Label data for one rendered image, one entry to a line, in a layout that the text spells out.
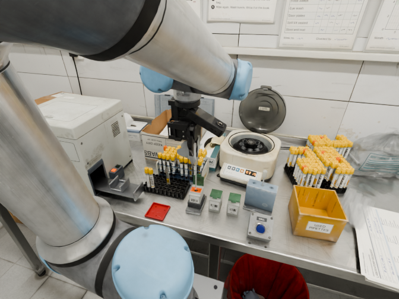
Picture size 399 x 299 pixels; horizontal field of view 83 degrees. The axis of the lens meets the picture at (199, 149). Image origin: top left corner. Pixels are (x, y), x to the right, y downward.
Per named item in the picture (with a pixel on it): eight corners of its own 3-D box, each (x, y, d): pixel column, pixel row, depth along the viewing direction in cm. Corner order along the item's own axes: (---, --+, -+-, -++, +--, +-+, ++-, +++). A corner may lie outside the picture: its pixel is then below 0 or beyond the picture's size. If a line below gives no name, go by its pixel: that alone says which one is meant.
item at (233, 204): (226, 215, 79) (227, 201, 75) (228, 205, 83) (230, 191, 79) (237, 217, 78) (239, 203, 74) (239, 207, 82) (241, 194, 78)
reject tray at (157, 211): (144, 216, 78) (144, 215, 78) (153, 203, 84) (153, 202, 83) (162, 221, 77) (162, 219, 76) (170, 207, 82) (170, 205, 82)
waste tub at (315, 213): (291, 235, 72) (299, 213, 67) (287, 205, 83) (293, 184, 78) (337, 243, 69) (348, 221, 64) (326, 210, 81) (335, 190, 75)
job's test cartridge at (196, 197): (189, 206, 81) (188, 193, 77) (193, 197, 85) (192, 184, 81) (199, 208, 80) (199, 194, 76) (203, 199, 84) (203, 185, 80)
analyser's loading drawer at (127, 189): (88, 190, 87) (84, 180, 84) (99, 180, 92) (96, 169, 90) (135, 201, 82) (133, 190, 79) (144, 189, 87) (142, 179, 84)
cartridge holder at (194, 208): (185, 212, 80) (184, 205, 78) (193, 195, 87) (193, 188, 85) (199, 216, 79) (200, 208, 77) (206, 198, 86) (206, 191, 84)
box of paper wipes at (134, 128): (103, 136, 128) (98, 116, 121) (114, 127, 137) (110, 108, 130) (140, 141, 123) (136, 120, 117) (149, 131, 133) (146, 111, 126)
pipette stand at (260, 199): (242, 208, 82) (245, 187, 76) (247, 196, 87) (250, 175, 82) (271, 217, 78) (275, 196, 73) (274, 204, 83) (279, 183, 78)
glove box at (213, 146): (192, 167, 103) (192, 149, 98) (206, 142, 122) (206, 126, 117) (219, 172, 100) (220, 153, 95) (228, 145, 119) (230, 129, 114)
